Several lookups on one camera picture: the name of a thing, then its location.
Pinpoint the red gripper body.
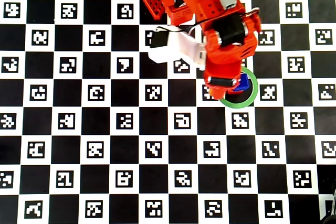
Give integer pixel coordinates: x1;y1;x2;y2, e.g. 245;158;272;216
203;15;260;88

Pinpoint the blue cube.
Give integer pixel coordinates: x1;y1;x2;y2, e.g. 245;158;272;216
233;73;250;93

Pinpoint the red perforated robot base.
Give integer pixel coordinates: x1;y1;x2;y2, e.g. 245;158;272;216
141;0;169;20

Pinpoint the black white marker checkerboard mat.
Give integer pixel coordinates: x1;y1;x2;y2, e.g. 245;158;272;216
0;0;336;224

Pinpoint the green flat ring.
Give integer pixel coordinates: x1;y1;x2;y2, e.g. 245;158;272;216
217;66;259;110

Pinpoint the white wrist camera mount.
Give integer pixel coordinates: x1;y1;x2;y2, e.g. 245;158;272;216
147;26;211;72

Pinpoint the thin black camera cable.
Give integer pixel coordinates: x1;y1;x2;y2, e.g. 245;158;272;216
156;19;211;34

